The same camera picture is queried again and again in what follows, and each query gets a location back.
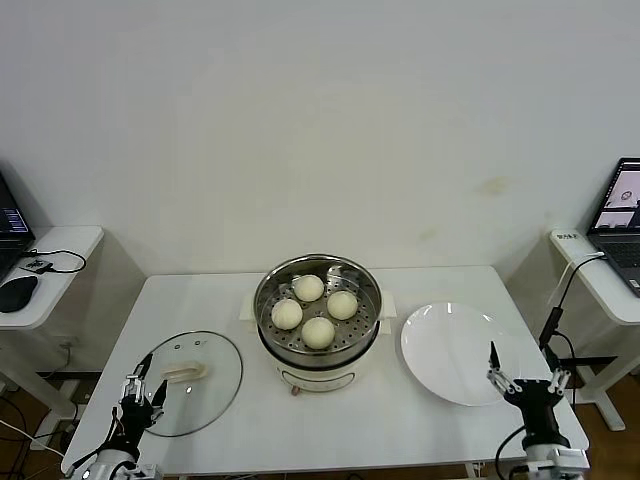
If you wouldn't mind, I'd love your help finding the white side desk with label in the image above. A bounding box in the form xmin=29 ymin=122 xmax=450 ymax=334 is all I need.
xmin=549 ymin=229 xmax=640 ymax=432

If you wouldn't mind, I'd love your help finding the glass lid with cream handle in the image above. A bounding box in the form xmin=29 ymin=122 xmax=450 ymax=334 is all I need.
xmin=127 ymin=328 xmax=245 ymax=438

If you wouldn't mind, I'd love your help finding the white floor cable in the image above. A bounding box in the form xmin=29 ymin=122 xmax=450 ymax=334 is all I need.
xmin=0 ymin=417 xmax=67 ymax=457

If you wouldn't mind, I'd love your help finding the cream electric cooking pot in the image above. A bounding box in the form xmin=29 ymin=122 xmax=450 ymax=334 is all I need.
xmin=257 ymin=319 xmax=394 ymax=397

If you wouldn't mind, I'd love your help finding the black floor cable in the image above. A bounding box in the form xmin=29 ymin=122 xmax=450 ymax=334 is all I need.
xmin=0 ymin=396 xmax=30 ymax=442

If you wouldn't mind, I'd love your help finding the black laptop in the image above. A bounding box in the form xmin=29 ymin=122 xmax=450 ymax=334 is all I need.
xmin=0 ymin=164 xmax=39 ymax=284

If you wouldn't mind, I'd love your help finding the grey laptop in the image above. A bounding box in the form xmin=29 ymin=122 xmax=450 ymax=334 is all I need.
xmin=587 ymin=157 xmax=640 ymax=294

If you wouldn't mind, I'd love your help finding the stainless steel steamer basket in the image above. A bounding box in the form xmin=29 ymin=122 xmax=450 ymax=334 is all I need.
xmin=239 ymin=254 xmax=400 ymax=354

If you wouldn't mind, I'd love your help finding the black looped usb cable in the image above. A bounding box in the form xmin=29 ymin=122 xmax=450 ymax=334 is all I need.
xmin=22 ymin=247 xmax=90 ymax=275

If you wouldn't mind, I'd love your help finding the white side desk with mouse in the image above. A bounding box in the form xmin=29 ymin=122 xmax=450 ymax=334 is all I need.
xmin=0 ymin=224 xmax=107 ymax=449

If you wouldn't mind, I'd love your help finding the white steamed baozi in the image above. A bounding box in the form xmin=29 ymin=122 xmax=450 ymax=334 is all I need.
xmin=271 ymin=298 xmax=305 ymax=331
xmin=301 ymin=317 xmax=336 ymax=350
xmin=292 ymin=273 xmax=325 ymax=303
xmin=326 ymin=291 xmax=359 ymax=321

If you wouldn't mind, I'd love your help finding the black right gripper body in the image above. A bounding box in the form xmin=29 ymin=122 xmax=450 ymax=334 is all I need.
xmin=504 ymin=378 xmax=567 ymax=450

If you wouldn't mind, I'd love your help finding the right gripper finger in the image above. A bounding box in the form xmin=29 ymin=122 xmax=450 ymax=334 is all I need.
xmin=486 ymin=341 xmax=521 ymax=399
xmin=543 ymin=344 xmax=572 ymax=397

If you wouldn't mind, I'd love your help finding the white round plate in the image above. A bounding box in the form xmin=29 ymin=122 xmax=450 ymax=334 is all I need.
xmin=401 ymin=301 xmax=523 ymax=407

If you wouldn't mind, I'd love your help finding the black computer mouse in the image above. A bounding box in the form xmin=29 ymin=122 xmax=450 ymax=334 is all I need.
xmin=0 ymin=274 xmax=40 ymax=313

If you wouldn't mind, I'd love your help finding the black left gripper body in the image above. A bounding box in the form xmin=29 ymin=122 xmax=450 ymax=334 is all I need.
xmin=111 ymin=396 xmax=156 ymax=452

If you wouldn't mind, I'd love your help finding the white laptop cable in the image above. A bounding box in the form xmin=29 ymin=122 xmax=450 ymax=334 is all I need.
xmin=548 ymin=252 xmax=607 ymax=306

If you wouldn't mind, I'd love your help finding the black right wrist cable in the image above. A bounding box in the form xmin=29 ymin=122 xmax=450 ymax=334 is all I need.
xmin=493 ymin=428 xmax=526 ymax=480

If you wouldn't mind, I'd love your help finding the small black usb device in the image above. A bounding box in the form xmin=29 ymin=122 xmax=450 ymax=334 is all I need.
xmin=19 ymin=256 xmax=54 ymax=274

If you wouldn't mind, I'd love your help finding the black power cable with adapter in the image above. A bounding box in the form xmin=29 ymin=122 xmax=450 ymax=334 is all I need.
xmin=538 ymin=252 xmax=610 ymax=409

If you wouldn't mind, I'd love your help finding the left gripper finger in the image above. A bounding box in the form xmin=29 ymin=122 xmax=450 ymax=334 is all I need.
xmin=149 ymin=379 xmax=170 ymax=420
xmin=123 ymin=352 xmax=155 ymax=401

